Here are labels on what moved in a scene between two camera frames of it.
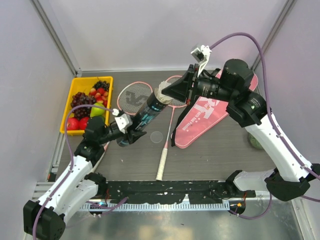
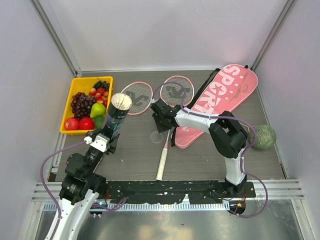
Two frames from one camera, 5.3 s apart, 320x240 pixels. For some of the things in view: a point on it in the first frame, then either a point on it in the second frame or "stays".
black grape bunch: [101, 84] stays
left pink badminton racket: [130, 97] stays
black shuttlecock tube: [147, 115] -> [118, 110]
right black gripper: [180, 89] -> [160, 128]
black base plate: [176, 192] stays
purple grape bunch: [81, 98] stays
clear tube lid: [156, 137] stays
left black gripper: [133, 135] -> [112, 145]
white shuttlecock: [160, 97] -> [121, 101]
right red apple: [83, 123] stays
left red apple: [73, 124] stays
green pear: [97, 112] stays
